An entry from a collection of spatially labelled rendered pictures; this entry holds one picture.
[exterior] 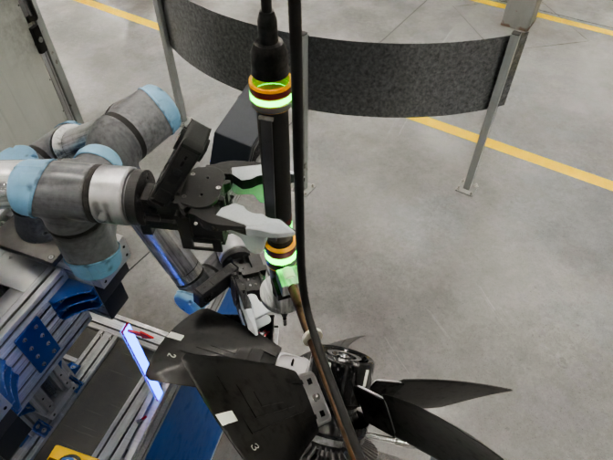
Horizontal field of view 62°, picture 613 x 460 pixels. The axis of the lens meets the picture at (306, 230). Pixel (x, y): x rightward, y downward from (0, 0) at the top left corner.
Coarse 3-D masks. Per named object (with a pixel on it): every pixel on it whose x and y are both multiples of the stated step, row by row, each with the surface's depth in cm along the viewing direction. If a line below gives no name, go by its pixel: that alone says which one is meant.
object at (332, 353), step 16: (336, 352) 97; (352, 352) 99; (336, 368) 89; (352, 368) 89; (368, 368) 91; (320, 384) 90; (352, 384) 89; (368, 384) 92; (352, 400) 90; (352, 416) 92; (320, 432) 88; (336, 432) 88
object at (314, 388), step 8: (304, 376) 87; (312, 376) 90; (304, 384) 86; (312, 384) 88; (312, 392) 87; (320, 392) 89; (312, 400) 86; (320, 400) 88; (312, 408) 85; (320, 408) 87; (320, 416) 85; (328, 416) 88; (320, 424) 84
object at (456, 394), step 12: (408, 384) 99; (420, 384) 99; (432, 384) 100; (444, 384) 100; (456, 384) 100; (468, 384) 100; (480, 384) 99; (396, 396) 102; (408, 396) 103; (420, 396) 104; (432, 396) 106; (444, 396) 106; (456, 396) 107; (468, 396) 108; (480, 396) 108
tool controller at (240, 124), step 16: (240, 96) 147; (240, 112) 143; (224, 128) 137; (240, 128) 139; (256, 128) 140; (224, 144) 138; (240, 144) 136; (256, 144) 140; (224, 160) 142; (240, 160) 140; (256, 160) 152
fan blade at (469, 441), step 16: (400, 400) 79; (400, 416) 83; (416, 416) 79; (432, 416) 73; (400, 432) 86; (416, 432) 83; (432, 432) 79; (448, 432) 74; (464, 432) 66; (432, 448) 82; (448, 448) 79; (464, 448) 74; (480, 448) 69
